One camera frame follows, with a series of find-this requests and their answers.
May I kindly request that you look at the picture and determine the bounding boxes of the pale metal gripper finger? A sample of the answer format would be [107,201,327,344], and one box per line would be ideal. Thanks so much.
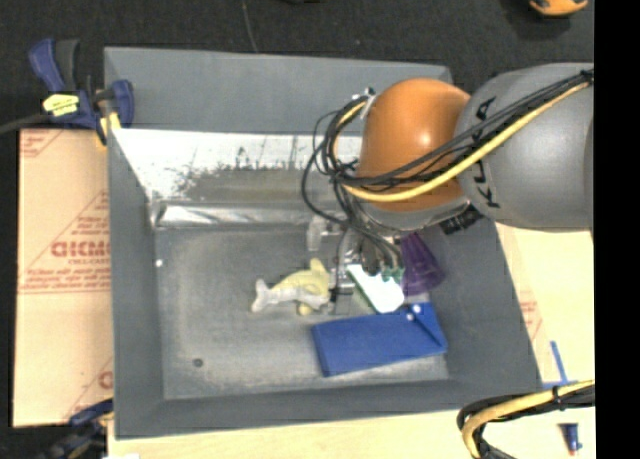
[329,267,357,317]
[306,216,346,253]

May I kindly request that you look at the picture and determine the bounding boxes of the white and green box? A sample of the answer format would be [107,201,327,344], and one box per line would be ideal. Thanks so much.
[346,262,406,315]

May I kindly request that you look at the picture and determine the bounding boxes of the yellow and white toy dolphin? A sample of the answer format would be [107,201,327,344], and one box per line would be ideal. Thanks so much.
[249,257,334,317]

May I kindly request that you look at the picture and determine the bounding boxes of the purple plastic cup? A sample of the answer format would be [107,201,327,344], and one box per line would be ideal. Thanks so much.
[398,231,447,298]

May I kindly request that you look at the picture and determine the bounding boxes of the blue flat block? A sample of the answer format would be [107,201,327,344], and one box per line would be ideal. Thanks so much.
[310,302,449,379]

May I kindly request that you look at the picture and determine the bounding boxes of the grey metal bin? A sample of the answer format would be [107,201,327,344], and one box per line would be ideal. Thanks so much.
[102,46,544,439]

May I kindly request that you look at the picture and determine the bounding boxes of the brown cardboard board red print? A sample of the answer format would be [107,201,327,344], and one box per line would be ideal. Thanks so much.
[11,127,115,429]

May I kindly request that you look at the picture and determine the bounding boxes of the black cylinder on white bracket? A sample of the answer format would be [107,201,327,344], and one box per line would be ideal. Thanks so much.
[438,207,484,237]

